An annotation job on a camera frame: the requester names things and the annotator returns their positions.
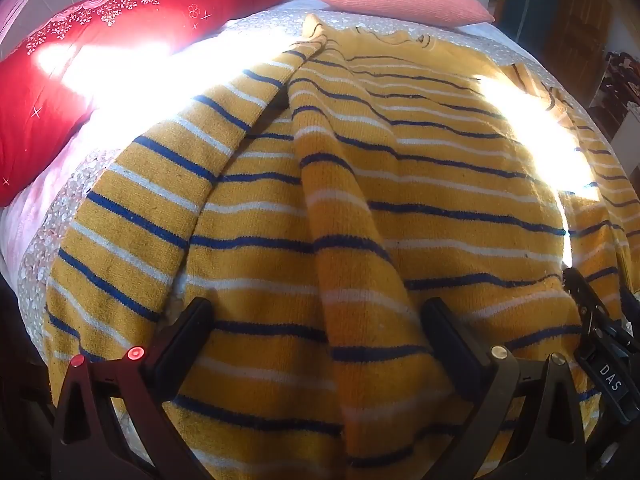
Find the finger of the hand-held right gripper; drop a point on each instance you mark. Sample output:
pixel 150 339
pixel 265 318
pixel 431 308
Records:
pixel 585 310
pixel 631 307

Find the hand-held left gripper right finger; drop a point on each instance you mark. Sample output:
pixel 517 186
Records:
pixel 447 332

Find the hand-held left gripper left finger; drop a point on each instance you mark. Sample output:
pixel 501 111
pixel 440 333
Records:
pixel 186 327

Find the yellow blue-striped knit sweater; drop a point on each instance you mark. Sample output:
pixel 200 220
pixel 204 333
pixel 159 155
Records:
pixel 380 220

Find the beige floral quilted bedspread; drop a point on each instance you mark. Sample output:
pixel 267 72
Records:
pixel 62 200

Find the cluttered shelf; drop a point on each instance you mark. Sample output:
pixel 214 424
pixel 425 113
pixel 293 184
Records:
pixel 622 90

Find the red floral pillow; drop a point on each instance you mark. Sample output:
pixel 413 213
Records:
pixel 100 55

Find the dark wooden door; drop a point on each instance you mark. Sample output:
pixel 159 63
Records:
pixel 565 10

